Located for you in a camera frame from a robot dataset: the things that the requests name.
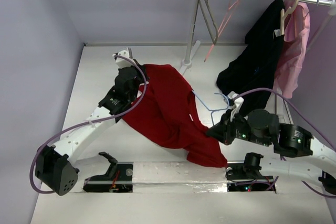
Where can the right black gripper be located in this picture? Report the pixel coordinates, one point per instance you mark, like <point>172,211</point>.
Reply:
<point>226,126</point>

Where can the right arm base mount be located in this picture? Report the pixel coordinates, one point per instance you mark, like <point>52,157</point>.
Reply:
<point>246,177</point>

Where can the pink wire hanger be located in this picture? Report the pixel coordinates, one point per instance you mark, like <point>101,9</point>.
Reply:
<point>231,7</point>

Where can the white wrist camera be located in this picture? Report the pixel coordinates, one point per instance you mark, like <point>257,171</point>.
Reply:
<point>124,58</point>
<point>237,103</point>

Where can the black t shirt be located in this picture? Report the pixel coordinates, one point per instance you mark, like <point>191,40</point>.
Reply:
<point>255,67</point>

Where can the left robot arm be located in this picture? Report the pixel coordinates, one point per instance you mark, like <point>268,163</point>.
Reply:
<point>54,162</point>

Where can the wooden hanger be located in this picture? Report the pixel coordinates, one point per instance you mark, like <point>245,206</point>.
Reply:
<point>284,13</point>

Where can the grey plastic hanger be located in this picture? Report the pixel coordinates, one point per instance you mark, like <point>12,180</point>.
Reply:
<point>211,25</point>

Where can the red t shirt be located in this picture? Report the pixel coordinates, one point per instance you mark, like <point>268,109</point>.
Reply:
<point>163,117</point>

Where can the pink shirt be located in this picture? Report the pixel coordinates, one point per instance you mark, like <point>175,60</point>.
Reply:
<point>297,29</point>

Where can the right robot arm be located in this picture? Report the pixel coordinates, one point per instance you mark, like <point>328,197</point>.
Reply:
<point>302,156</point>

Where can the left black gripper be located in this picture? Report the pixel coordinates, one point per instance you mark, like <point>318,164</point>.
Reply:
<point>137,71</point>

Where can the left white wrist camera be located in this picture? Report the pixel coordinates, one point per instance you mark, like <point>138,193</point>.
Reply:
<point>124,58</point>

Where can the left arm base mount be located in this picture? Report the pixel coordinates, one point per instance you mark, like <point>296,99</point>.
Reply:
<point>116,179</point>

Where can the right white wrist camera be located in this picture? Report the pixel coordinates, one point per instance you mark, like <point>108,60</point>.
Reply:
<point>237,103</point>

